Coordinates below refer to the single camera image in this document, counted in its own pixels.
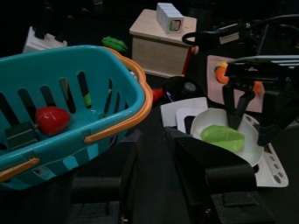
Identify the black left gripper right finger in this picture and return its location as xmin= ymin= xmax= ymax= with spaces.
xmin=165 ymin=126 xmax=277 ymax=224

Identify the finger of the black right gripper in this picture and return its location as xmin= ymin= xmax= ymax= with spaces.
xmin=221 ymin=82 xmax=257 ymax=131
xmin=257 ymin=82 xmax=299 ymax=147

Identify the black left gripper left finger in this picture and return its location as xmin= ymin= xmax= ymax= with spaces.
xmin=117 ymin=129 xmax=145 ymax=224

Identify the green toy starfruit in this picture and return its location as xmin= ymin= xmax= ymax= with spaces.
xmin=201 ymin=124 xmax=247 ymax=153

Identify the white toy pan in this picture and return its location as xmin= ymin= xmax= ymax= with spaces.
xmin=190 ymin=107 xmax=266 ymax=167

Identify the pink cutting board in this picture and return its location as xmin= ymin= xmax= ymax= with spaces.
xmin=206 ymin=54 xmax=267 ymax=114

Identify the orange toy food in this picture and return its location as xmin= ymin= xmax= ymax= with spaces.
xmin=214 ymin=60 xmax=231 ymax=85

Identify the black toy pot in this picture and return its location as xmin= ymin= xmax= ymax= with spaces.
xmin=162 ymin=75 xmax=202 ymax=102

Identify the red toy pepper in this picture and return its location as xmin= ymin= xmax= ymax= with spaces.
xmin=151 ymin=87 xmax=166 ymax=103

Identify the red toy apple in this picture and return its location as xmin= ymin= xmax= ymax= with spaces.
xmin=34 ymin=105 xmax=73 ymax=137

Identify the wooden box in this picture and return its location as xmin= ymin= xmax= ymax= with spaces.
xmin=129 ymin=8 xmax=199 ymax=79

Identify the small green toy piece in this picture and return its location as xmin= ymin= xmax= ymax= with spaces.
xmin=83 ymin=93 xmax=94 ymax=108

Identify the white block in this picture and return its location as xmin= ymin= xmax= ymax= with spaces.
xmin=155 ymin=2 xmax=186 ymax=35

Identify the teal basket with orange rim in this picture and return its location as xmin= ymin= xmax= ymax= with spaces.
xmin=0 ymin=44 xmax=155 ymax=191

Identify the green toy pepper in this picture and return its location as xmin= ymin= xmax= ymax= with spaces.
xmin=101 ymin=36 xmax=130 ymax=53

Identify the white dish rack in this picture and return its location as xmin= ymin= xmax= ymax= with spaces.
xmin=23 ymin=25 xmax=70 ymax=54

